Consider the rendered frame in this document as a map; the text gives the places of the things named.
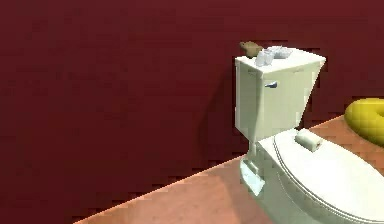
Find white toilet paper roll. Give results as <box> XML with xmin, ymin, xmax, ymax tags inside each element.
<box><xmin>294</xmin><ymin>129</ymin><xmax>324</xmax><ymax>153</ymax></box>

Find yellow ring cushion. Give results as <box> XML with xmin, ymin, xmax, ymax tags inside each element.
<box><xmin>344</xmin><ymin>97</ymin><xmax>384</xmax><ymax>148</ymax></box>

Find crumpled white cloth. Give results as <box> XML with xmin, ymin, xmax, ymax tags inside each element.
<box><xmin>254</xmin><ymin>45</ymin><xmax>294</xmax><ymax>67</ymax></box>

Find brown lump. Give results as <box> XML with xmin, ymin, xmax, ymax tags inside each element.
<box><xmin>239</xmin><ymin>40</ymin><xmax>264</xmax><ymax>58</ymax></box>

